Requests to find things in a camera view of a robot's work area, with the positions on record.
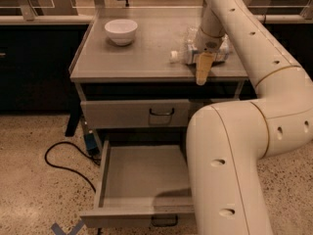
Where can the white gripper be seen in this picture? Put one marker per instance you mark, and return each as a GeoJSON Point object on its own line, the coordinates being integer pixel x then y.
{"type": "Point", "coordinates": [209, 44]}

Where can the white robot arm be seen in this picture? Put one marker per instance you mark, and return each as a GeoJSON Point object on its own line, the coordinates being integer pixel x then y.
{"type": "Point", "coordinates": [226, 140]}

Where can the clear red label bottle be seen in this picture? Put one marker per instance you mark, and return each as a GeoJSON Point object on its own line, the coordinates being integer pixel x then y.
{"type": "Point", "coordinates": [191, 35]}

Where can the grey drawer cabinet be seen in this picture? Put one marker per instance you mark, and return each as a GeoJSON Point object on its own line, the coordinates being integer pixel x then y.
{"type": "Point", "coordinates": [104, 71]}

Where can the closed upper grey drawer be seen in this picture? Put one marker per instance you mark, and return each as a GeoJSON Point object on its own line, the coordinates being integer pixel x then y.
{"type": "Point", "coordinates": [139, 113]}

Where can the open middle grey drawer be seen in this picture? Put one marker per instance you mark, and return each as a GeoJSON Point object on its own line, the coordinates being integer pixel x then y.
{"type": "Point", "coordinates": [141, 186]}

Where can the white ceramic bowl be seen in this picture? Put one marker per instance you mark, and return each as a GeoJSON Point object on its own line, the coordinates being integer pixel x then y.
{"type": "Point", "coordinates": [121, 32]}

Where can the blue power adapter box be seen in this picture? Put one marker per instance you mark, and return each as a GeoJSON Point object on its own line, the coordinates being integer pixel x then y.
{"type": "Point", "coordinates": [91, 145]}

